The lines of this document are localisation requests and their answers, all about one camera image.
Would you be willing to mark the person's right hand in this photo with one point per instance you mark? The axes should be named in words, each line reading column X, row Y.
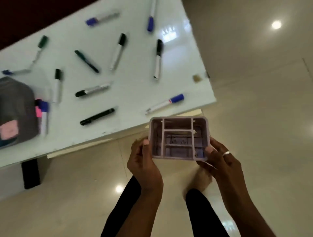
column 225, row 168

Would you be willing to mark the person's left hand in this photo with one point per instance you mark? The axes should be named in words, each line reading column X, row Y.
column 144, row 168

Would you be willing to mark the person's left thumb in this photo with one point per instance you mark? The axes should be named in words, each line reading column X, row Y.
column 146, row 147

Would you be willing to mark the person's right thumb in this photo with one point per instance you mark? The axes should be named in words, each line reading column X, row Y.
column 214, row 152

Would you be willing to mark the lilac plastic desk organizer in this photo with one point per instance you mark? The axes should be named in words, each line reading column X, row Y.
column 179, row 136

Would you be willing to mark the person's left forearm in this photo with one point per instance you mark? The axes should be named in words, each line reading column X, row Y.
column 141, row 214

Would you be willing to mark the person's right forearm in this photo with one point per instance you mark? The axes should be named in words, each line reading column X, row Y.
column 244, row 210

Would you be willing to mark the white paper tag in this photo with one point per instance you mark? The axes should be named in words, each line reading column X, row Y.
column 212, row 166

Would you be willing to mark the person's bare foot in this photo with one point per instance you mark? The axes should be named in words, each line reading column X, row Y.
column 198, row 180

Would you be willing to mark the blue cap red band marker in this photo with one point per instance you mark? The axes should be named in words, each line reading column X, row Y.
column 165, row 103

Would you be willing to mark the all black marker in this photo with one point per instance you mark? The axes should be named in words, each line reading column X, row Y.
column 97, row 116

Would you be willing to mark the person's right leg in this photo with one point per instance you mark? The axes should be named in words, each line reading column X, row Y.
column 205, row 214

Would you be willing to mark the person's leg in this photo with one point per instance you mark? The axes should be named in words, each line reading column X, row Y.
column 205, row 214
column 122, row 207

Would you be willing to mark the person's left leg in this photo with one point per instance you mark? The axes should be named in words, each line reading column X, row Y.
column 122, row 207

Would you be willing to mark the small tan sticker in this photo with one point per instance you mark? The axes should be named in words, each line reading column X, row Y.
column 197, row 78

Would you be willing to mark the black cap silver marker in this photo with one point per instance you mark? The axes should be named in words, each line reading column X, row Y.
column 93, row 89

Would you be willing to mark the black cap white marker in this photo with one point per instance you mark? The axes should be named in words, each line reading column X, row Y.
column 57, row 85
column 158, row 59
column 117, row 52

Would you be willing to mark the dark green pen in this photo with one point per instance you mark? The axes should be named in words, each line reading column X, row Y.
column 86, row 61

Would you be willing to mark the blue cap white marker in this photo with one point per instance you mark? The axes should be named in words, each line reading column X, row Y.
column 151, row 17
column 44, row 117

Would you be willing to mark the pink highlighter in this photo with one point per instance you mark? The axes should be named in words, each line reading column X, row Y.
column 38, row 111

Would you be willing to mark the black table leg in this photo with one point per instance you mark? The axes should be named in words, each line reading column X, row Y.
column 31, row 173

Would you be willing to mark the grey pouch with pink label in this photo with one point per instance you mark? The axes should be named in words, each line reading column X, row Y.
column 17, row 112

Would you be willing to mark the blue cap silver marker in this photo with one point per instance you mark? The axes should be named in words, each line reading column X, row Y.
column 102, row 18

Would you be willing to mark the green cap white marker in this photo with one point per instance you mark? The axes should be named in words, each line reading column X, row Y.
column 41, row 47

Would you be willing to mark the thin blue cap pen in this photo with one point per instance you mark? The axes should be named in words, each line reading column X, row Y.
column 17, row 72

